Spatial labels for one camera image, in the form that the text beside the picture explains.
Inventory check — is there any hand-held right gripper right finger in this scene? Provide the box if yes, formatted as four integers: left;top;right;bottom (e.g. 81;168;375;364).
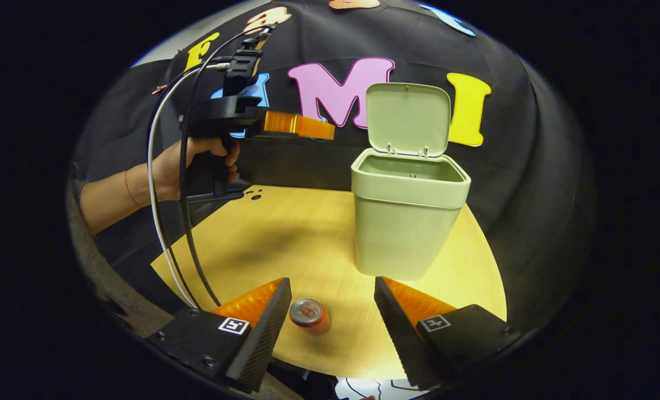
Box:
373;276;522;391

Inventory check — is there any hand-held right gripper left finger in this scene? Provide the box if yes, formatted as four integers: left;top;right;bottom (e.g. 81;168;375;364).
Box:
148;277;293;393

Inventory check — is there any red pop can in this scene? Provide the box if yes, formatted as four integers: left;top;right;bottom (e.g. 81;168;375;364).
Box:
289;298;332;336

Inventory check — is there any green garbage bin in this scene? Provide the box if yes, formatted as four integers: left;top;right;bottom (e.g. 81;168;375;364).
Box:
351;82;472;282

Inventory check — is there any wooden desktop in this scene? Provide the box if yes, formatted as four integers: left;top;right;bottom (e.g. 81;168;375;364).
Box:
151;184;507;381

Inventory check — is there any white printed cloth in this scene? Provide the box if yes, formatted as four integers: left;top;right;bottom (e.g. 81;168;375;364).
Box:
334;377;419;400

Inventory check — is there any black backdrop cloth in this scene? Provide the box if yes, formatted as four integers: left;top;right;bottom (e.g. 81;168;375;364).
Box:
72;0;594;334

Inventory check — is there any black cable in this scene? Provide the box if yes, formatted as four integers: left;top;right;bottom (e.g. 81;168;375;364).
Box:
179;28;275;307

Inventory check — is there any red wrist string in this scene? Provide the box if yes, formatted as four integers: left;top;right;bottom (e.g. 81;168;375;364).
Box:
123;169;141;209

